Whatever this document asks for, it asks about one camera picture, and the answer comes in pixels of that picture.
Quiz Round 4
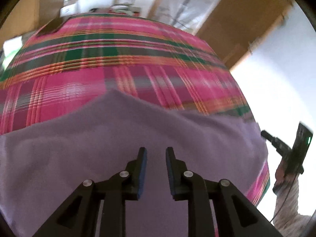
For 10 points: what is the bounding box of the purple fleece garment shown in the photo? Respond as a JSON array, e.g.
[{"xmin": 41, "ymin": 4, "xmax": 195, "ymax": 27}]
[{"xmin": 1, "ymin": 90, "xmax": 269, "ymax": 236}]

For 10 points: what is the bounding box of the floral right sleeve forearm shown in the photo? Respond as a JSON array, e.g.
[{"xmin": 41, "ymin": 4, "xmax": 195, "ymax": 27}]
[{"xmin": 273, "ymin": 182, "xmax": 311, "ymax": 236}]

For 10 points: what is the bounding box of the person right hand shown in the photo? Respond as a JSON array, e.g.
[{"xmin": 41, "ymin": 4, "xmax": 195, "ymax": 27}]
[{"xmin": 273, "ymin": 159, "xmax": 298, "ymax": 195}]

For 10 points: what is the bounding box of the wooden door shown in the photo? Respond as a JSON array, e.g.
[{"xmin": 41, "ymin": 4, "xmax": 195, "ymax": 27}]
[{"xmin": 196, "ymin": 0, "xmax": 293, "ymax": 69}]

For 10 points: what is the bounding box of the pink plaid bed cover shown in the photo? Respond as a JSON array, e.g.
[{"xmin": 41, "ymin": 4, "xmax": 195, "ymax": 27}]
[{"xmin": 0, "ymin": 13, "xmax": 271, "ymax": 207}]

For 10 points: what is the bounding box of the black smartphone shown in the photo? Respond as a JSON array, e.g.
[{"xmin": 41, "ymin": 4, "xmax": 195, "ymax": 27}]
[{"xmin": 37, "ymin": 17, "xmax": 69, "ymax": 36}]

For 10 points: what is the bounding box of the white small box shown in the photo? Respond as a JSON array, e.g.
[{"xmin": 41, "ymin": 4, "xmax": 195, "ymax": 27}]
[{"xmin": 60, "ymin": 0, "xmax": 79, "ymax": 17}]

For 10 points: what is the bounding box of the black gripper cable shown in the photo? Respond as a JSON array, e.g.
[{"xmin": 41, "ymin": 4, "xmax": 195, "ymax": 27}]
[{"xmin": 270, "ymin": 172, "xmax": 298, "ymax": 224}]

